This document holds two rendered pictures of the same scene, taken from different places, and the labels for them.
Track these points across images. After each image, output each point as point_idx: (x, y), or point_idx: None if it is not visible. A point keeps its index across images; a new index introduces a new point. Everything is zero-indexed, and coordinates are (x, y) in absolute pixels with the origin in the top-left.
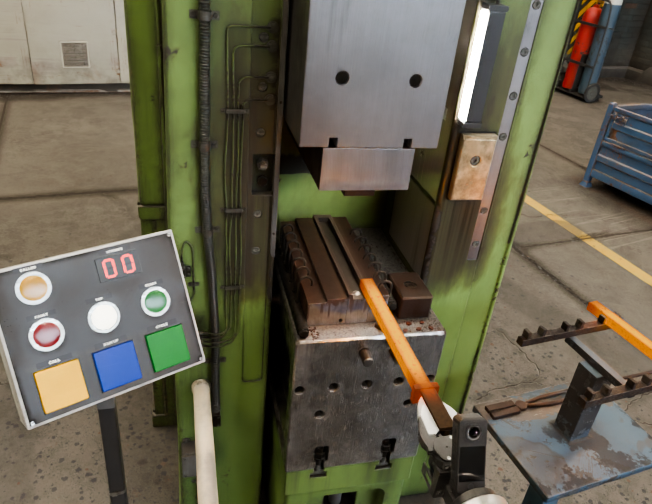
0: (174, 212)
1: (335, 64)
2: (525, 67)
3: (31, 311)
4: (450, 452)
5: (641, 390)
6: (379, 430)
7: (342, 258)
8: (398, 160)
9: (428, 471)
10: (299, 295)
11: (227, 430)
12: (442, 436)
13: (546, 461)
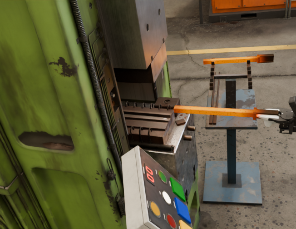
0: (100, 148)
1: (145, 23)
2: None
3: (162, 218)
4: (289, 116)
5: None
6: (191, 166)
7: (134, 115)
8: (163, 49)
9: (284, 129)
10: (144, 141)
11: None
12: (281, 115)
13: (242, 119)
